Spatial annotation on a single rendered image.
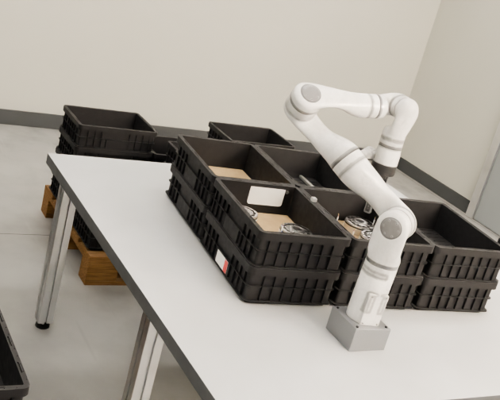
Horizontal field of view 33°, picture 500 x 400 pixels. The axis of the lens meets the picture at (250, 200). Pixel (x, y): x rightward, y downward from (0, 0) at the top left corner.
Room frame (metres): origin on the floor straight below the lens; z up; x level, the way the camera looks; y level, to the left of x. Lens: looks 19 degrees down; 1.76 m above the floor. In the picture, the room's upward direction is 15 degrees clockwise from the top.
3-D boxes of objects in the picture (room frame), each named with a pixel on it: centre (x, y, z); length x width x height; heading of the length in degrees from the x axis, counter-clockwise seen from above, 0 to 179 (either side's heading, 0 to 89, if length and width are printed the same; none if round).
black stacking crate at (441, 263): (2.67, -0.63, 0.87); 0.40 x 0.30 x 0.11; 27
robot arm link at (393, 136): (2.43, -0.36, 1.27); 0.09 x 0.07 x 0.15; 25
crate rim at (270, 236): (2.40, -0.10, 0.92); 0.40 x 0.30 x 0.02; 27
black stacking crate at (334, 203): (2.54, -0.36, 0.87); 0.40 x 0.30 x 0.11; 27
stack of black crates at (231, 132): (4.39, 0.08, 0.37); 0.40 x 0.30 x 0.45; 122
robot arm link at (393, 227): (2.15, -0.39, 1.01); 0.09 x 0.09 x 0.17; 67
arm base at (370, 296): (2.15, -0.39, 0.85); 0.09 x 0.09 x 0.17; 24
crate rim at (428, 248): (2.54, -0.36, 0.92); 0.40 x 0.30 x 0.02; 27
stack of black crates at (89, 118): (3.97, 0.76, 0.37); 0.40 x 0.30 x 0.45; 122
